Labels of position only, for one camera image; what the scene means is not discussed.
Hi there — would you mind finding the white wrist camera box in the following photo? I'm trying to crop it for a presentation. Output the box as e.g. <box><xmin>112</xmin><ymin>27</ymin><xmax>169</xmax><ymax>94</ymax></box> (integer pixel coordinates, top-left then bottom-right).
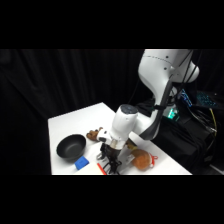
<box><xmin>96</xmin><ymin>128</ymin><xmax>112</xmax><ymax>144</ymax></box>

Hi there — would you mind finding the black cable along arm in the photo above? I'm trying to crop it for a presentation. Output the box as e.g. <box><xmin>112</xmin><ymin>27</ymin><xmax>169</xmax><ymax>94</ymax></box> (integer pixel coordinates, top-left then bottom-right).
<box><xmin>139</xmin><ymin>49</ymin><xmax>198</xmax><ymax>141</ymax></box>

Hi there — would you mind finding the black bowl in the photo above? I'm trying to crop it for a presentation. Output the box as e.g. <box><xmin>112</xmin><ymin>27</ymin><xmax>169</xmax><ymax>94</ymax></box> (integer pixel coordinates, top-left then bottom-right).
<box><xmin>55</xmin><ymin>133</ymin><xmax>87</xmax><ymax>162</ymax></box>

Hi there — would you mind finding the black robot stand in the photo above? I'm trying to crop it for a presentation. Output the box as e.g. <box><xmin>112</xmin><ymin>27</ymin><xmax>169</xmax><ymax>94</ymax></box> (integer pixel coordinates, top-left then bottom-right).
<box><xmin>135</xmin><ymin>98</ymin><xmax>216</xmax><ymax>175</ymax></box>

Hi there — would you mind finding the yellow cable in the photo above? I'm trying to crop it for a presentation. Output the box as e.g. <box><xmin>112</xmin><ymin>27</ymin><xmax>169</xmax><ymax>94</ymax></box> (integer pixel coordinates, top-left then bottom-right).
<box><xmin>208</xmin><ymin>107</ymin><xmax>219</xmax><ymax>135</ymax></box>

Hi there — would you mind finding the black curtain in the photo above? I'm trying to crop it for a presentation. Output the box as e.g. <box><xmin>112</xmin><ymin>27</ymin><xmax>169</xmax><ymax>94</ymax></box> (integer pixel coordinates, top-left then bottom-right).
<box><xmin>0</xmin><ymin>49</ymin><xmax>224</xmax><ymax>175</ymax></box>

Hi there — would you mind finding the small green light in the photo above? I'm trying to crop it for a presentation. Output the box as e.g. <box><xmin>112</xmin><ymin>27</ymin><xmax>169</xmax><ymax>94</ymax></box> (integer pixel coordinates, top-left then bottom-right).
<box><xmin>166</xmin><ymin>107</ymin><xmax>181</xmax><ymax>122</ymax></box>

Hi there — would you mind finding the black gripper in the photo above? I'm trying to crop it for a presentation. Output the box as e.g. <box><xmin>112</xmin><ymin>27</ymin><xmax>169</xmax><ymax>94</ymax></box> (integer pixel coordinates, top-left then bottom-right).
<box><xmin>100</xmin><ymin>142</ymin><xmax>123</xmax><ymax>175</ymax></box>

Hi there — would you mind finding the blue glowing keyboard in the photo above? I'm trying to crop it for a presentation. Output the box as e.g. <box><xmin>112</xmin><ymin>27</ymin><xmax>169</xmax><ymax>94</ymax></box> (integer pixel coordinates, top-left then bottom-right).
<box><xmin>195</xmin><ymin>91</ymin><xmax>218</xmax><ymax>108</ymax></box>

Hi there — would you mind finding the brown plush moose toy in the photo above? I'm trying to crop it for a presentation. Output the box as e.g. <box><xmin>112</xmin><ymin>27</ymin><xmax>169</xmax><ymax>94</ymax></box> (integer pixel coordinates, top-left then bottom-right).
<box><xmin>85</xmin><ymin>126</ymin><xmax>105</xmax><ymax>143</ymax></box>

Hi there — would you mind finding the orange plush toy with tag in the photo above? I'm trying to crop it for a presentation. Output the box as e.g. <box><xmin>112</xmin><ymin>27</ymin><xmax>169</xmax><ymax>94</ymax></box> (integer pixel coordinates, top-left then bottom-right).
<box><xmin>125</xmin><ymin>139</ymin><xmax>159</xmax><ymax>171</ymax></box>

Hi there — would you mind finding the blue block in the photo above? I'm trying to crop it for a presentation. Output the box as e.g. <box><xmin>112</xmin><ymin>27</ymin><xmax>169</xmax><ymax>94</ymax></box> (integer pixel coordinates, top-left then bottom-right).
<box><xmin>73</xmin><ymin>156</ymin><xmax>90</xmax><ymax>171</ymax></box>

